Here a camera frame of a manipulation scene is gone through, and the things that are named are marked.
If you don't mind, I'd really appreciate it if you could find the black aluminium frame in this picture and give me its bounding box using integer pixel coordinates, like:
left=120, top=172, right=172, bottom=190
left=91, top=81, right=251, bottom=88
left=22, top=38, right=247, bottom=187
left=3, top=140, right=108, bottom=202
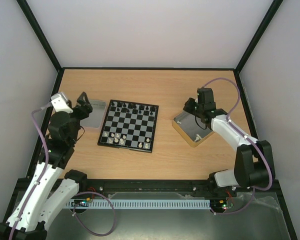
left=0, top=0, right=300, bottom=240

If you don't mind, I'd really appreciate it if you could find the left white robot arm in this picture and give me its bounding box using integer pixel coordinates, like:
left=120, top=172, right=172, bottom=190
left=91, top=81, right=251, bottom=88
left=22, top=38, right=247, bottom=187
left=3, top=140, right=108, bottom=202
left=0, top=92, right=93, bottom=240

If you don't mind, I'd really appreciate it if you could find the gold metal tin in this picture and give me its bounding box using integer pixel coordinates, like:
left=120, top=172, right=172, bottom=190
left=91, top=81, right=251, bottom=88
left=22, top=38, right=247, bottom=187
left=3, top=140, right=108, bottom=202
left=172, top=111, right=213, bottom=148

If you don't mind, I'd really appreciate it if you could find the metal base plate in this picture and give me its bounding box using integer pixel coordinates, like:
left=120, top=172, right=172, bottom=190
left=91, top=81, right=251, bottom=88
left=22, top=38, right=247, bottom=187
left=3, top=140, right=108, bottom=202
left=46, top=192, right=290, bottom=240

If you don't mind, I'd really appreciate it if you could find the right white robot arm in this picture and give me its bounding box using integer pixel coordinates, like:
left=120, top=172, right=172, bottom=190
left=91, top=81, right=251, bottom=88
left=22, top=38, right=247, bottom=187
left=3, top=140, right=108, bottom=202
left=183, top=87, right=275, bottom=196

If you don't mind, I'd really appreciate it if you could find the black and grey chessboard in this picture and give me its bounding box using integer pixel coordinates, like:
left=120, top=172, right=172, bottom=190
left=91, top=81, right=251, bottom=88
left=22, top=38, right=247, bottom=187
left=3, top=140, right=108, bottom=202
left=97, top=99, right=159, bottom=153

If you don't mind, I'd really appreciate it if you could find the light blue cable duct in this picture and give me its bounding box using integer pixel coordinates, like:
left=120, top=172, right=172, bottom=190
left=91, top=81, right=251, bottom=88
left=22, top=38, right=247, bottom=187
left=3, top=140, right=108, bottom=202
left=63, top=199, right=211, bottom=210

